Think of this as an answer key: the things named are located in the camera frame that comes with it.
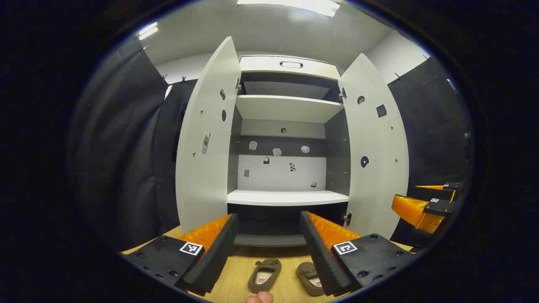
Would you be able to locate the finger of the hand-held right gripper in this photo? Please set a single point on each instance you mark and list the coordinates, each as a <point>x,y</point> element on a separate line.
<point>452,185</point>
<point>440,207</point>

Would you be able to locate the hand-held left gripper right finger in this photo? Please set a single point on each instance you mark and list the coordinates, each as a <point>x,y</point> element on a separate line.
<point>320,256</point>

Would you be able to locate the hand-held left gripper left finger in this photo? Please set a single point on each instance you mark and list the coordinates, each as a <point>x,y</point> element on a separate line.
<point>219,252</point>

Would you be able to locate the brown fluffy shoe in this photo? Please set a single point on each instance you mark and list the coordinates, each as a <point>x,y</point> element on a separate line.
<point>265,275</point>
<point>307,273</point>

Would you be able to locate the white shoe cabinet door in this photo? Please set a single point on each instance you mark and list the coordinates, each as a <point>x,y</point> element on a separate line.
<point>206,176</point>
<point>377,139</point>

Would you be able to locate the white shoe cabinet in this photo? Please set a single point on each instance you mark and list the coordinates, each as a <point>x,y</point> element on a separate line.
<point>286,109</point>

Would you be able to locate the white cabinet drawer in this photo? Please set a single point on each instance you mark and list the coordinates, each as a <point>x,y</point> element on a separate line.
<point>261,65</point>

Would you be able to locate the narrow ceiling strip light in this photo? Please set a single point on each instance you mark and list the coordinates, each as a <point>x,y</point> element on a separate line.
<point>148,30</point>

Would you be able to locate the rectangular ceiling panel light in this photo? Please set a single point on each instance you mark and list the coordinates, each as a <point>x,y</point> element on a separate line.
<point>294,5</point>

